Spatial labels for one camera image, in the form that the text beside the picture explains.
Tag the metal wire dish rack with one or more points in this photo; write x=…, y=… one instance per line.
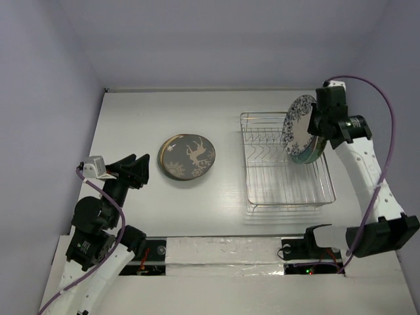
x=273, y=181

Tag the dark blue patterned plate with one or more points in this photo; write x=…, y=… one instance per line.
x=295, y=138

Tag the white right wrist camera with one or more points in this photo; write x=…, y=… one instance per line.
x=334, y=83

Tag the foil covered front panel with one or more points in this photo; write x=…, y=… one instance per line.
x=223, y=256

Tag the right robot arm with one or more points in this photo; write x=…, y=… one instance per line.
x=385, y=226

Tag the beige bird plate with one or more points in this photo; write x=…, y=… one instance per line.
x=160, y=154

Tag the grey crane pattern plate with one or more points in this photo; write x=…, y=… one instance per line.
x=190, y=153

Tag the red plate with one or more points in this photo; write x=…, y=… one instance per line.
x=313, y=148

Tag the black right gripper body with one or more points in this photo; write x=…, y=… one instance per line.
x=321, y=121

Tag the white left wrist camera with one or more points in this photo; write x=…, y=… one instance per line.
x=93, y=167

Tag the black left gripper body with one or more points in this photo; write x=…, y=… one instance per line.
x=118, y=188

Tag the green floral plate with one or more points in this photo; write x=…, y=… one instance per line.
x=302, y=157

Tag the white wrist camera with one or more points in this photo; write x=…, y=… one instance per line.
x=93, y=167
x=334, y=83

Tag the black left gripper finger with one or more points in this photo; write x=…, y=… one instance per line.
x=141, y=171
x=122, y=169

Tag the white back edge rail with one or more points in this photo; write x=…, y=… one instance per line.
x=203, y=89

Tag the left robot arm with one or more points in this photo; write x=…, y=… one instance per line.
x=102, y=242

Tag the teal blue plate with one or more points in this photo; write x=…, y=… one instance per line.
x=177, y=174

